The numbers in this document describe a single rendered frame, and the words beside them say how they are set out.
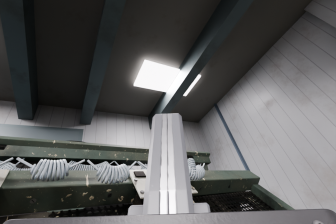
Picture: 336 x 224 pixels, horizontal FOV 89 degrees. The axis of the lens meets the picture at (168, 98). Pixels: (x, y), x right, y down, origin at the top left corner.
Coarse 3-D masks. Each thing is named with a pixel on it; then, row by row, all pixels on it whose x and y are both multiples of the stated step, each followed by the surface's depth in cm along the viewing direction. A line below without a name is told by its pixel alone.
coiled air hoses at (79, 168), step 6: (0, 162) 86; (18, 162) 91; (72, 162) 102; (102, 162) 112; (0, 168) 83; (6, 168) 84; (12, 168) 86; (18, 168) 88; (24, 168) 89; (30, 168) 90; (72, 168) 100; (78, 168) 106; (84, 168) 108; (90, 168) 109; (144, 168) 125
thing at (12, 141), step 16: (16, 144) 52; (32, 144) 54; (48, 144) 56; (64, 144) 59; (80, 144) 61; (96, 144) 64; (112, 144) 68; (48, 160) 53; (64, 160) 56; (32, 176) 50; (48, 176) 51; (112, 176) 60; (128, 176) 65
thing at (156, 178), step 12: (156, 120) 10; (156, 132) 9; (156, 144) 8; (156, 156) 8; (156, 168) 7; (156, 180) 7; (144, 192) 7; (156, 192) 6; (144, 204) 6; (156, 204) 6
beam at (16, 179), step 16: (16, 176) 59; (64, 176) 66; (80, 176) 69; (96, 176) 72; (208, 176) 103; (224, 176) 110; (240, 176) 117; (256, 176) 126; (0, 192) 53; (16, 192) 55; (32, 192) 57; (48, 192) 59; (64, 192) 62; (80, 192) 65; (96, 192) 68; (112, 192) 71; (128, 192) 75; (208, 192) 101; (224, 192) 109; (0, 208) 54; (16, 208) 56; (32, 208) 58; (48, 208) 60; (64, 208) 63
